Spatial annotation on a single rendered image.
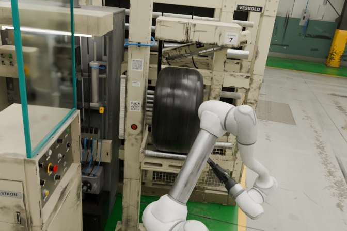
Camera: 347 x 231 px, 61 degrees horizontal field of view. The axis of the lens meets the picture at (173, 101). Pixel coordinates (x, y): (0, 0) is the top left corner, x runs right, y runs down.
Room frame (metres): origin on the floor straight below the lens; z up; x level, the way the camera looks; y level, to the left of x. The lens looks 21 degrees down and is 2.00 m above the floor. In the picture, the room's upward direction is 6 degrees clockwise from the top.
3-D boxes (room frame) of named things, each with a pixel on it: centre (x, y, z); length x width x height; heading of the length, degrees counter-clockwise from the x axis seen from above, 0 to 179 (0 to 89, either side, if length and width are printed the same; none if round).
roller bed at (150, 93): (2.32, 0.22, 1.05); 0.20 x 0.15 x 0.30; 90
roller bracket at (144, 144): (1.94, 0.18, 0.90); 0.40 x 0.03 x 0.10; 0
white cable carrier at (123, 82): (1.89, 0.34, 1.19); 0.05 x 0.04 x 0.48; 0
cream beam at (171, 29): (2.23, -0.13, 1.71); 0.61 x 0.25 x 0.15; 90
